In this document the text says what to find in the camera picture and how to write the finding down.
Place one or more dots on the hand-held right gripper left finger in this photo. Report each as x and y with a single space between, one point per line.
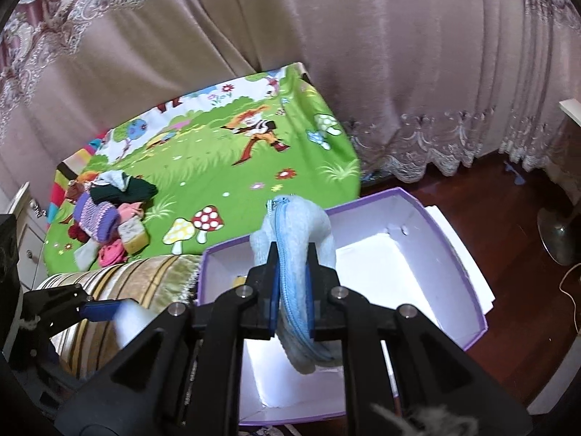
273 290

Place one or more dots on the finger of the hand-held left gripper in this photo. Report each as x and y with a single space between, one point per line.
97 311

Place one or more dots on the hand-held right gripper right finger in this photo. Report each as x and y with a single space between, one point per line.
311 290

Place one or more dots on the white fluffy cloth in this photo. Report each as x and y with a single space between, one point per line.
132 324

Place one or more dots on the light blue fuzzy zipper pouch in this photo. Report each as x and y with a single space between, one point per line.
295 222

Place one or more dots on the red fuzzy cloth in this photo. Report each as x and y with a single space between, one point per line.
78 235

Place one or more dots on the purple cardboard box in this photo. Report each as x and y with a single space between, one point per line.
376 222

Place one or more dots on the white bedside cabinet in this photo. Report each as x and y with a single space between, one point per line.
31 236

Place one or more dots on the pale grey cloth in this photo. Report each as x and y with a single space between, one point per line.
87 256

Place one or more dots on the bright pink small garment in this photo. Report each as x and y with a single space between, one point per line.
112 254

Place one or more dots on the purple striped knit cloth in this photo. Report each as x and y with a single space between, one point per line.
95 218

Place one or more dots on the pink cloth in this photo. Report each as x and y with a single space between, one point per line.
130 211

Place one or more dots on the dark green cloth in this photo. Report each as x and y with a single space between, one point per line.
136 193

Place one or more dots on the white grey sock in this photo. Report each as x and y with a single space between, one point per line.
113 179

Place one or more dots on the green cartoon printed mat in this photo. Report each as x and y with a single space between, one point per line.
218 168

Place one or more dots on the maroon patterned lace curtain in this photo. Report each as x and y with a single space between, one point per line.
36 32

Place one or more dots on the small blue floor item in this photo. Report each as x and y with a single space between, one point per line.
515 172

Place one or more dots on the mauve curtain with lace hem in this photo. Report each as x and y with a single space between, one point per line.
363 54

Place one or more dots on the metal fan base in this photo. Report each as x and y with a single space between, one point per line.
558 236

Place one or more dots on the white desk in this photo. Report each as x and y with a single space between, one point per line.
572 111

